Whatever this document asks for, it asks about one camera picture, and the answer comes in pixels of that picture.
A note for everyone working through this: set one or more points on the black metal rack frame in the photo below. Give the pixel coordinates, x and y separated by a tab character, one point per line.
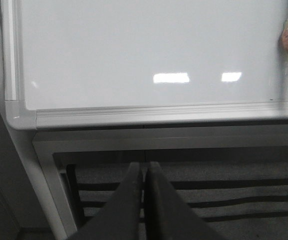
251	196

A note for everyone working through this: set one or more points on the grey metal whiteboard stand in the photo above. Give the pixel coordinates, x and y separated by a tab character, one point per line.
48	153

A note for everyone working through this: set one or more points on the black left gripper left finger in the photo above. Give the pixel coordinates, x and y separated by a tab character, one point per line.
119	218

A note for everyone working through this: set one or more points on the white whiteboard with aluminium frame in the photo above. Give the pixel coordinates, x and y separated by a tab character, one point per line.
94	63

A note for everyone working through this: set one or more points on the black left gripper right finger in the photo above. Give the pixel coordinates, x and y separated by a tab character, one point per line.
166	215

